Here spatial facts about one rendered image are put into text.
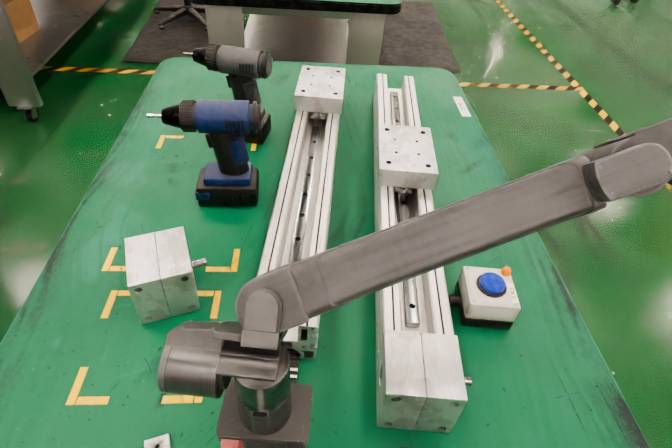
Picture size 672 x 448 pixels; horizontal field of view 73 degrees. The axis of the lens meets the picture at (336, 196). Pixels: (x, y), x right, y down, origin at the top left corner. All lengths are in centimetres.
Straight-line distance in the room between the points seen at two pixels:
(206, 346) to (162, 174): 62
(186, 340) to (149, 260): 27
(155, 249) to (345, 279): 38
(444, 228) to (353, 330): 34
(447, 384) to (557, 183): 28
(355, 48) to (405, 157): 141
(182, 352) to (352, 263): 19
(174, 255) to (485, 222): 47
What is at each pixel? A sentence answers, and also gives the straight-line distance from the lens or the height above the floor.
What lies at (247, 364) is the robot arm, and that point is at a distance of 48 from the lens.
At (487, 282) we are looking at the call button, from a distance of 77.
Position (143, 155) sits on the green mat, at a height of 78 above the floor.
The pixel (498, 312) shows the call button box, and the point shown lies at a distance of 78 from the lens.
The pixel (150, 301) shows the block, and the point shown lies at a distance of 75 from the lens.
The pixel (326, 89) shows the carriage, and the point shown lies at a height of 90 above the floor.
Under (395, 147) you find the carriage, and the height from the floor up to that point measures 90.
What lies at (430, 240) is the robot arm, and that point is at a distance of 46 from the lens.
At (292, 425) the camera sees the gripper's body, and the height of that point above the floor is 88.
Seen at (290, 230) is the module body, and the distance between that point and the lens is 83.
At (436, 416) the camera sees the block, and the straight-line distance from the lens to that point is 66.
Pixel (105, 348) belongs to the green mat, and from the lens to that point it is 79.
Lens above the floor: 141
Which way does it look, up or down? 41 degrees down
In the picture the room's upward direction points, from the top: 5 degrees clockwise
